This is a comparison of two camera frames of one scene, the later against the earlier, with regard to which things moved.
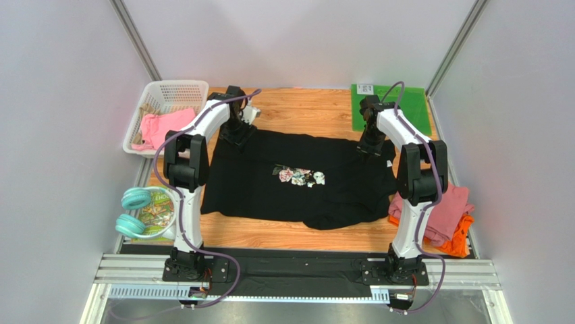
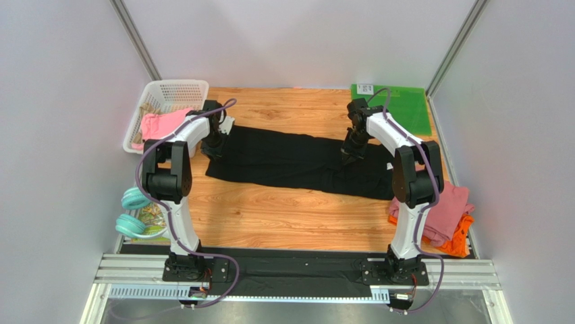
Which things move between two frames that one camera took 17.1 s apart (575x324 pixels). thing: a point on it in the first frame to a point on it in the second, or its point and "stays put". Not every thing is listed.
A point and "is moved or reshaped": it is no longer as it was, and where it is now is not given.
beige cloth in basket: x=144 y=110 stays put
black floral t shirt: x=324 y=179 is moved or reshaped
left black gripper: x=240 y=138 to x=215 y=151
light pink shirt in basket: x=155 y=127 stays put
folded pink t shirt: x=452 y=205 stays put
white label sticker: x=365 y=89 stays put
